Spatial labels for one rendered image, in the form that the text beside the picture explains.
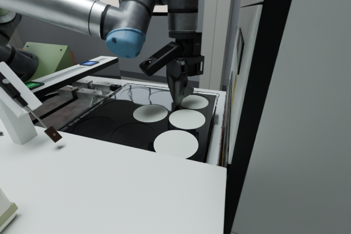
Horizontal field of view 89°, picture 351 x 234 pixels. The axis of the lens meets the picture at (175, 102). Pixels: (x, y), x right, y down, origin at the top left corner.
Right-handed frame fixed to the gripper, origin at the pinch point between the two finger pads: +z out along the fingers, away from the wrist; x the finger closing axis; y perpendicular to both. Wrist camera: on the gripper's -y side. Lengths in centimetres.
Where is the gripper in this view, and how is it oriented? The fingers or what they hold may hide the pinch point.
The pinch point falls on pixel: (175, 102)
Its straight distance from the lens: 54.3
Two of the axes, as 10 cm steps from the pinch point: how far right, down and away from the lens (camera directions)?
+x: -5.3, -3.9, 7.5
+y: 8.5, -2.5, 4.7
